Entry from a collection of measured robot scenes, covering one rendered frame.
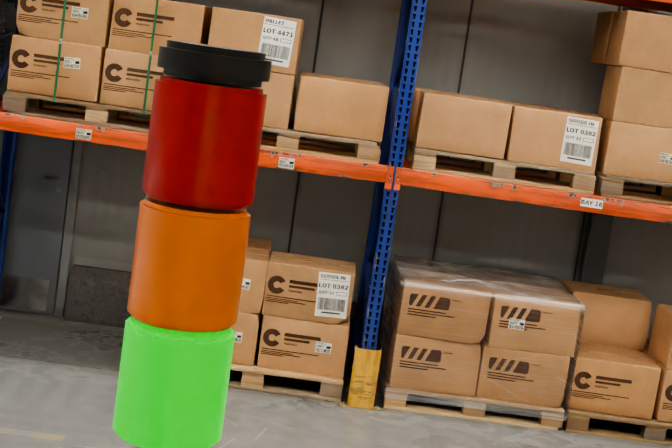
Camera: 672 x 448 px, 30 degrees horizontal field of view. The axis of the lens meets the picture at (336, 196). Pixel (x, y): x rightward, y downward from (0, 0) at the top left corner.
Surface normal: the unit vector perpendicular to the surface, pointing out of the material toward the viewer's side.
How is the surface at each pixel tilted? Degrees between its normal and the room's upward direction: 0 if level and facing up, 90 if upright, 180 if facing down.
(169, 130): 90
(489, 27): 90
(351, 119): 90
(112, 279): 41
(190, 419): 90
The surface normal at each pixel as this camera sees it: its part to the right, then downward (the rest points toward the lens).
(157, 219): -0.56, 0.02
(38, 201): 0.02, 0.12
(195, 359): 0.44, 0.17
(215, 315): 0.65, 0.18
